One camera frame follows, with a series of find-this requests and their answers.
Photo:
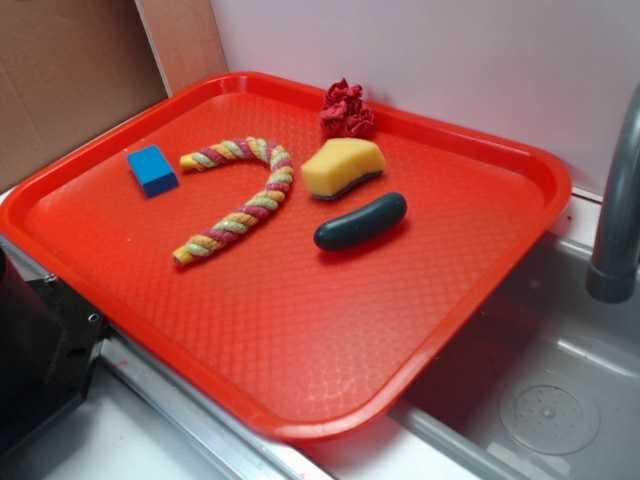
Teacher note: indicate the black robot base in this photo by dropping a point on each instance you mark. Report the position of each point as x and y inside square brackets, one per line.
[49, 342]

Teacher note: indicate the yellow sponge with green pad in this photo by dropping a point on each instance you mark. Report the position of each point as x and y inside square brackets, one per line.
[341, 164]

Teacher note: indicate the red plastic tray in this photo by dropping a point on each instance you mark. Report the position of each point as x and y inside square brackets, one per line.
[296, 342]

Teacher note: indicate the dark green pickle toy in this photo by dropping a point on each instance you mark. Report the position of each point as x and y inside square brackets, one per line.
[363, 224]

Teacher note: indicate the crumpled red cloth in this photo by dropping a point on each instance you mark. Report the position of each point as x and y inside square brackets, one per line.
[344, 114]

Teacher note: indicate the blue rectangular block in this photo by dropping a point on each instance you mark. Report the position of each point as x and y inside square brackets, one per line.
[152, 171]

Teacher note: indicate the grey toy sink basin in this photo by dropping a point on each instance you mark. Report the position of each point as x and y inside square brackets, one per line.
[541, 383]

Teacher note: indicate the grey sink faucet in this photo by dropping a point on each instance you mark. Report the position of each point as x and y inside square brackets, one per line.
[615, 259]

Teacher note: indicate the brown cardboard panel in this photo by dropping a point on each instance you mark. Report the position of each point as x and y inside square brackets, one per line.
[72, 70]

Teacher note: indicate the multicolour twisted rope toy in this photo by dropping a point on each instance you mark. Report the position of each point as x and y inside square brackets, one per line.
[259, 207]

